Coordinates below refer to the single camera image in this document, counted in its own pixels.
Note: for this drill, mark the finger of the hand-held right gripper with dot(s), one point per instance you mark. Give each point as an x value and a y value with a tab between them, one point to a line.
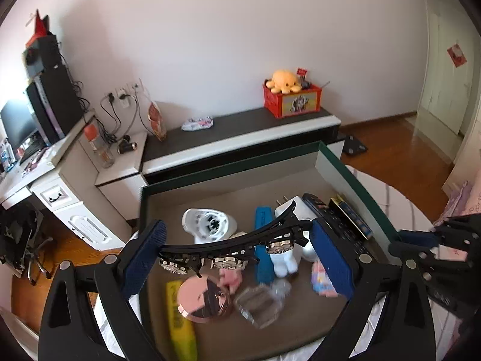
417	237
409	251

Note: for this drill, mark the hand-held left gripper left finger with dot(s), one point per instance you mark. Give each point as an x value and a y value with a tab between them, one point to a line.
144	255

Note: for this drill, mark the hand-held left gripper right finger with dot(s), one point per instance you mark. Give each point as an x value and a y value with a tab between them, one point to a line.
332	255

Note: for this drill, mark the black remote control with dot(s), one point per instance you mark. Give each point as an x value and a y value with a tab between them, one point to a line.
330	214

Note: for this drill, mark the dark striped box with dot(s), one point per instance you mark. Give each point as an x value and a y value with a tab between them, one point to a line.
353	216

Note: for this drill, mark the white plug charger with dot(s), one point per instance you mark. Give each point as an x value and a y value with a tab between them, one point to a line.
297	207

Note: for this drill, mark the white handheld fan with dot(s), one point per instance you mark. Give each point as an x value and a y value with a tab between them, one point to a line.
206	225

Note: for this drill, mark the rose gold metal can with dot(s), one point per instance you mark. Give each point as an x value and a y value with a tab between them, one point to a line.
204	299

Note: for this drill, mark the blue highlighter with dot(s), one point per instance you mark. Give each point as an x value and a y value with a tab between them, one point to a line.
265	218

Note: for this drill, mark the yellow highlighter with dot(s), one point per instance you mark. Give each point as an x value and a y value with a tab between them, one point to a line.
182	327

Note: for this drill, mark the clear plastic case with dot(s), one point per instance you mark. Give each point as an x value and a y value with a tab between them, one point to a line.
261	304

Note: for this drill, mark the black rhinestone hair clip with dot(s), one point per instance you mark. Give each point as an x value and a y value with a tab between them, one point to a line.
240	242

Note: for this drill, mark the pink box with dark rim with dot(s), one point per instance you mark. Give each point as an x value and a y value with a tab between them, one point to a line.
225	180

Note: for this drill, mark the pink printed blanket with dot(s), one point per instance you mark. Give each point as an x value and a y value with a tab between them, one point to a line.
466	203

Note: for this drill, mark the white desk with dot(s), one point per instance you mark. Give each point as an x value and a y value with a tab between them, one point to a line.
71	180

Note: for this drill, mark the small black cylinder speaker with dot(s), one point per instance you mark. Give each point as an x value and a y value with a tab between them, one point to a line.
127	145

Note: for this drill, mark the black floor scale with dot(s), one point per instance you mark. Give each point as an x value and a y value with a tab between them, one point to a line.
353	144

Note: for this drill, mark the bottle with orange cap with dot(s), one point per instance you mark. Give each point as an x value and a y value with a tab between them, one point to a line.
98	146

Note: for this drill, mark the black office chair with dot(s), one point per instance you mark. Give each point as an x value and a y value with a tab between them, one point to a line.
18	233

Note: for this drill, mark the long low white cabinet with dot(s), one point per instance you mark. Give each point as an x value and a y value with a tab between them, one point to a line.
225	146

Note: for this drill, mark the anatomical torso model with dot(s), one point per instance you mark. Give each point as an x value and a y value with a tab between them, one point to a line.
158	120

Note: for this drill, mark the printed white pouch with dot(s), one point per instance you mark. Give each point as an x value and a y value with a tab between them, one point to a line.
198	123

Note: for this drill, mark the red printed crate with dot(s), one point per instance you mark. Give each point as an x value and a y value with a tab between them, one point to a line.
297	103

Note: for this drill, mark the white door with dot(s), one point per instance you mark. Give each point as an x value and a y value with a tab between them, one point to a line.
439	82

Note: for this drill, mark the black computer tower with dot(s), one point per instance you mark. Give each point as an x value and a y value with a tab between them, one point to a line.
56	109

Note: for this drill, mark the blue white carton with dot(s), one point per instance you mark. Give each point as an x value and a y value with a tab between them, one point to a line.
4	156

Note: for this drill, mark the orange octopus plush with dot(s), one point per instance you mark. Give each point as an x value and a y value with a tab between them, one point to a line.
283	81

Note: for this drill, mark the small red white box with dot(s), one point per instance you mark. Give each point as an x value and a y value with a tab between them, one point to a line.
303	73

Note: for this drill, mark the black computer monitor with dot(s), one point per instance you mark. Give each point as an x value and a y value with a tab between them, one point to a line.
15	124

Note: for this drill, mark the red door decoration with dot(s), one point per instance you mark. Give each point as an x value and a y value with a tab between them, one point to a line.
456	55

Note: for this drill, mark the black projector box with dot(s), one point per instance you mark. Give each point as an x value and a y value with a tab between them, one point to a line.
47	54

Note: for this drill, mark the red white calendar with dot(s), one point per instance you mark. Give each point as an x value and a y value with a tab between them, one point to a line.
39	30

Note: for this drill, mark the white wall sockets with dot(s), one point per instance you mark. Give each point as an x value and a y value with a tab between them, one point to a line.
126	89

